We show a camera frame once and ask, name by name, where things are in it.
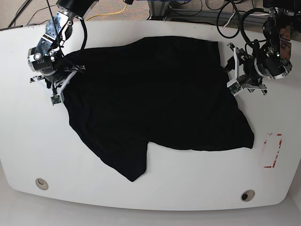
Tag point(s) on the right table cable grommet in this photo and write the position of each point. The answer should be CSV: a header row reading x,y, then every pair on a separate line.
x,y
247,195

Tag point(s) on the table cable grommet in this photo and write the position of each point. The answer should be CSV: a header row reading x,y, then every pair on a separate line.
x,y
41,184
247,195

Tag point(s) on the red tape rectangle marking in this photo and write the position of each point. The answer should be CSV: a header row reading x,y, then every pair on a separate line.
x,y
271,148

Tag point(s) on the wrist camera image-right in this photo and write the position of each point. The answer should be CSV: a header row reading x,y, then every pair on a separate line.
x,y
235,88

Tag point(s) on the left table cable grommet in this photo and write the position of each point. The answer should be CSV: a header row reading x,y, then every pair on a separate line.
x,y
41,184

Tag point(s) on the aluminium frame stand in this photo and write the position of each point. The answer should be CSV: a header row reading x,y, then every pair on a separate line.
x,y
226,15

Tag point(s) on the black t-shirt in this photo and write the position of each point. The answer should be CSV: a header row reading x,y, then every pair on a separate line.
x,y
167,90

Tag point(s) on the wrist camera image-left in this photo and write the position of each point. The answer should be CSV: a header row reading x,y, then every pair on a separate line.
x,y
56,99

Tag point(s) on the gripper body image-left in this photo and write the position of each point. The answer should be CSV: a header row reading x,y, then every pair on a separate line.
x,y
59,81

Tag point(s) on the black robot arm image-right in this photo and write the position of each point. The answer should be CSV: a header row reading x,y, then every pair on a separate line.
x,y
267,58

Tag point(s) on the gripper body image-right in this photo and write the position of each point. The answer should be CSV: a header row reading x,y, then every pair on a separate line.
x,y
245,71

